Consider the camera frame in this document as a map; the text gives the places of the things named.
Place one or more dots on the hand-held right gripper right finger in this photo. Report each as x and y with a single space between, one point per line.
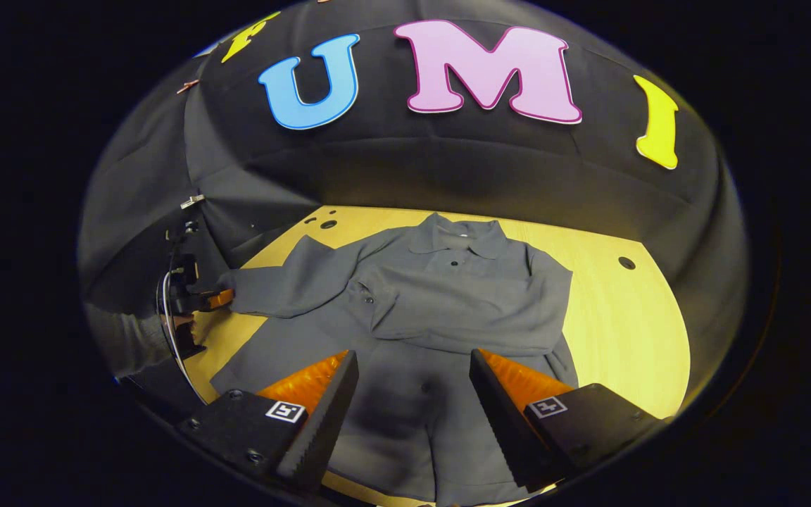
500 422

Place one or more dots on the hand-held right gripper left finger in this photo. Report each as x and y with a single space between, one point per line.
328 422

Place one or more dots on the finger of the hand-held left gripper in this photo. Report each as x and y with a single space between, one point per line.
217 299

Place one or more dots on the grey button shirt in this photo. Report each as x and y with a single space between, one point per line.
434 303

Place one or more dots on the white cloth clip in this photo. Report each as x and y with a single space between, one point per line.
192 202

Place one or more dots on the red cloth clip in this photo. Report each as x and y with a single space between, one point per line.
187 86

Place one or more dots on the black backdrop cloth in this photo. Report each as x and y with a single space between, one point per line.
448 162

